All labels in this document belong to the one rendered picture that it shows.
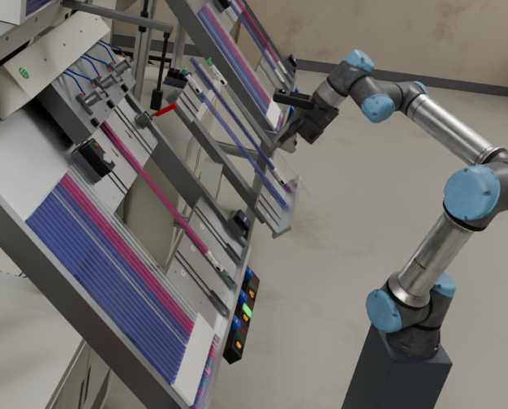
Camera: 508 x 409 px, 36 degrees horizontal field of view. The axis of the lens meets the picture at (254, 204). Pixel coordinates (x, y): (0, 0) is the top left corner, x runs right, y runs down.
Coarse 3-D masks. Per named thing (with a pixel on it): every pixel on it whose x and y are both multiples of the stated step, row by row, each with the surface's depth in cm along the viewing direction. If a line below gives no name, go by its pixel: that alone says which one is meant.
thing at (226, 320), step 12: (240, 264) 202; (240, 276) 195; (240, 288) 192; (228, 300) 188; (228, 312) 182; (228, 324) 178; (216, 360) 166; (216, 372) 163; (204, 396) 156; (204, 408) 153
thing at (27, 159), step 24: (0, 120) 146; (24, 120) 153; (120, 120) 186; (0, 144) 143; (24, 144) 149; (48, 144) 156; (72, 144) 163; (144, 144) 191; (0, 168) 140; (24, 168) 146; (48, 168) 152; (120, 168) 175; (0, 192) 136; (24, 192) 142; (120, 192) 170; (24, 216) 139
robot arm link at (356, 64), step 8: (352, 56) 198; (360, 56) 197; (344, 64) 199; (352, 64) 198; (360, 64) 197; (368, 64) 198; (336, 72) 201; (344, 72) 199; (352, 72) 198; (360, 72) 198; (368, 72) 199; (328, 80) 202; (336, 80) 201; (344, 80) 200; (352, 80) 198; (336, 88) 201; (344, 88) 201; (344, 96) 203
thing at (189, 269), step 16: (208, 208) 204; (192, 224) 192; (208, 224) 199; (224, 224) 207; (192, 240) 187; (208, 240) 195; (224, 240) 202; (176, 256) 177; (192, 256) 184; (224, 256) 198; (176, 272) 174; (192, 272) 180; (208, 272) 187; (192, 288) 177; (208, 288) 182; (224, 288) 190; (192, 304) 173; (208, 304) 179; (224, 304) 184; (208, 320) 176
